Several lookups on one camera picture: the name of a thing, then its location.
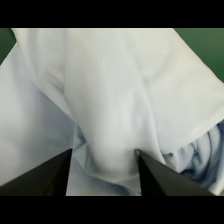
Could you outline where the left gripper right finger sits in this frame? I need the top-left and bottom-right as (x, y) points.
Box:
(134, 149), (214, 197)

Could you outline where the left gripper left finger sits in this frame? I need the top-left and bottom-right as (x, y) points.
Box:
(0, 148), (73, 197)

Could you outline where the white T-shirt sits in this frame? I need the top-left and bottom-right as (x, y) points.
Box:
(0, 27), (224, 197)

